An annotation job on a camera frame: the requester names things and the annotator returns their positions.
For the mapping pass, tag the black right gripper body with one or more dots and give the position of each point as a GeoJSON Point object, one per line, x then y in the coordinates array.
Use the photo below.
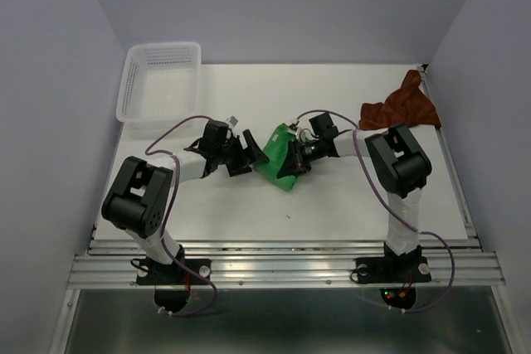
{"type": "Point", "coordinates": [312, 149]}

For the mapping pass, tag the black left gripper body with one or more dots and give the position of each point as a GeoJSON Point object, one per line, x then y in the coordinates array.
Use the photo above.
{"type": "Point", "coordinates": [233, 156]}

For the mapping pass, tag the green microfiber towel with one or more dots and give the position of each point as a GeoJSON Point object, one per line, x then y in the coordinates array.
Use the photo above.
{"type": "Point", "coordinates": [276, 150]}

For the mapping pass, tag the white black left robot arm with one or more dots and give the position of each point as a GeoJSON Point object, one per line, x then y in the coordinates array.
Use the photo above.
{"type": "Point", "coordinates": [142, 193]}

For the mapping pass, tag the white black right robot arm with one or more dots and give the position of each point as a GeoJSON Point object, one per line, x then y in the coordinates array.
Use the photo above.
{"type": "Point", "coordinates": [392, 160]}

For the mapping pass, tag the white perforated plastic basket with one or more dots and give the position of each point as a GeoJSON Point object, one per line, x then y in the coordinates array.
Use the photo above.
{"type": "Point", "coordinates": [160, 83]}

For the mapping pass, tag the brown microfiber towel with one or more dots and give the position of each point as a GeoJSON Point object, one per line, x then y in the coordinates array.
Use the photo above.
{"type": "Point", "coordinates": [406, 105]}

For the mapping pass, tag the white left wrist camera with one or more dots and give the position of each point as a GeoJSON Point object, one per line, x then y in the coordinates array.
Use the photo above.
{"type": "Point", "coordinates": [232, 121]}

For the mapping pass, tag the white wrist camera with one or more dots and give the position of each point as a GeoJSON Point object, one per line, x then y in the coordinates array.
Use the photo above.
{"type": "Point", "coordinates": [232, 121]}
{"type": "Point", "coordinates": [295, 129]}

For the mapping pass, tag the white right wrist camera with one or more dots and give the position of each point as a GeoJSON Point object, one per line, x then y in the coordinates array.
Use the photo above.
{"type": "Point", "coordinates": [295, 129]}

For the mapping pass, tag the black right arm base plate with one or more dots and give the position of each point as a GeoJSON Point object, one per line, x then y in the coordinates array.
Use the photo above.
{"type": "Point", "coordinates": [391, 269]}

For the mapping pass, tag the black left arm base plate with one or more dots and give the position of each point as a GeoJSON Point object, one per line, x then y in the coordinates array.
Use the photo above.
{"type": "Point", "coordinates": [151, 273]}

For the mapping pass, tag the aluminium mounting rail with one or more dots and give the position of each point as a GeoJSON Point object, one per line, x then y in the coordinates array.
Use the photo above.
{"type": "Point", "coordinates": [282, 264]}

